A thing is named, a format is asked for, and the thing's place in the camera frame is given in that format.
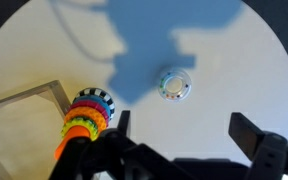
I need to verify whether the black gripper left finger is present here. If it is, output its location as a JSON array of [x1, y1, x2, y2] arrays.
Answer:
[[48, 110, 132, 180]]

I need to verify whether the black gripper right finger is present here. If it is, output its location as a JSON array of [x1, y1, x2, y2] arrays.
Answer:
[[228, 112, 288, 180]]

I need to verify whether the orange bumpy stacking ring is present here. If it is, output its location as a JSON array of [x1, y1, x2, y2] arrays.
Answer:
[[62, 106, 108, 135]]

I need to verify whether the red ridged stacking ring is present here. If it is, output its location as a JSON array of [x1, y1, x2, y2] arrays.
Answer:
[[66, 98, 111, 125]]

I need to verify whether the blue stacking ring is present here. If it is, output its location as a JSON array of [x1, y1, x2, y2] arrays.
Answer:
[[71, 94, 113, 118]]

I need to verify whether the green bumpy stacking ring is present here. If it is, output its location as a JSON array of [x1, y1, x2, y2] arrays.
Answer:
[[60, 116, 100, 141]]

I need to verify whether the black white checkered ring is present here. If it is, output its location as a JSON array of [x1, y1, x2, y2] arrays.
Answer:
[[72, 86, 116, 120]]

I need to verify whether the clear ring with coloured beads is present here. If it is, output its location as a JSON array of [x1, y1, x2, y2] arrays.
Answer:
[[157, 67, 193, 103]]

